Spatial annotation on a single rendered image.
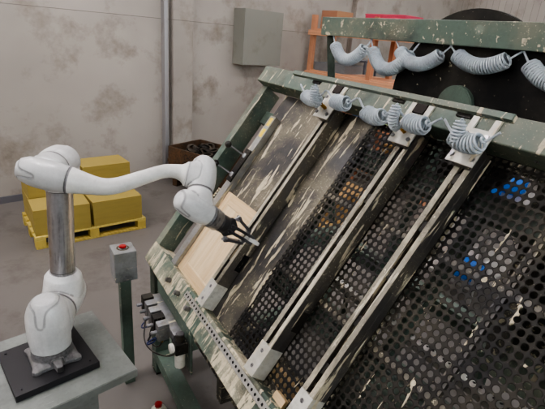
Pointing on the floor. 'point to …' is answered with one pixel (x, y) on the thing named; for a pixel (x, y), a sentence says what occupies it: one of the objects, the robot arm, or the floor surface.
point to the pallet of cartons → (87, 204)
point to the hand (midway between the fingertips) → (252, 240)
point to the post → (126, 321)
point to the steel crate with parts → (188, 151)
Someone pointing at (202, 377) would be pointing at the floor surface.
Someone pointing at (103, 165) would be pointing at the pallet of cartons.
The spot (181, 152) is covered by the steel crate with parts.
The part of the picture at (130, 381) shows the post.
